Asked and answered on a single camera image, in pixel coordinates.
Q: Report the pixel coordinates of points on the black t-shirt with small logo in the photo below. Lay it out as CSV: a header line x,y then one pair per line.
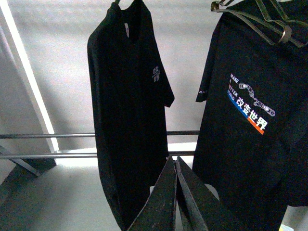
x,y
130,91

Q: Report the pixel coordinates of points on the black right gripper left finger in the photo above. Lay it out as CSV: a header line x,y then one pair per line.
x,y
159,212

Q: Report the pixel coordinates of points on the grey rack bar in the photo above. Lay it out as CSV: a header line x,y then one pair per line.
x,y
77,155
81,135

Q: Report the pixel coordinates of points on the metal hanger on rack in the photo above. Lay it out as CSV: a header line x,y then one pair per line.
x,y
280,27

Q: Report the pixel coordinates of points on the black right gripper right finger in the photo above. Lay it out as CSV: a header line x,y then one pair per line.
x,y
200,210

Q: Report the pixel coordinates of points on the black printed t-shirt on rack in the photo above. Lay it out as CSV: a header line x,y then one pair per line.
x,y
253,141

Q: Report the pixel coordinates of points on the upper grey lower rack bar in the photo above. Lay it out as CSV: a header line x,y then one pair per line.
x,y
81,135

